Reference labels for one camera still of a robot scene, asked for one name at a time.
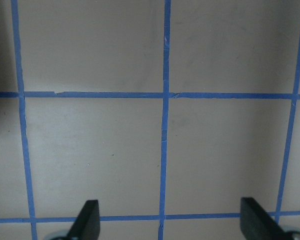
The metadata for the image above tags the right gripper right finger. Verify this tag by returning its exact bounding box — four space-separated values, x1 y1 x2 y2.
240 197 290 240

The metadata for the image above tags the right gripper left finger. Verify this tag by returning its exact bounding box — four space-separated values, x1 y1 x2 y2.
65 200 101 240

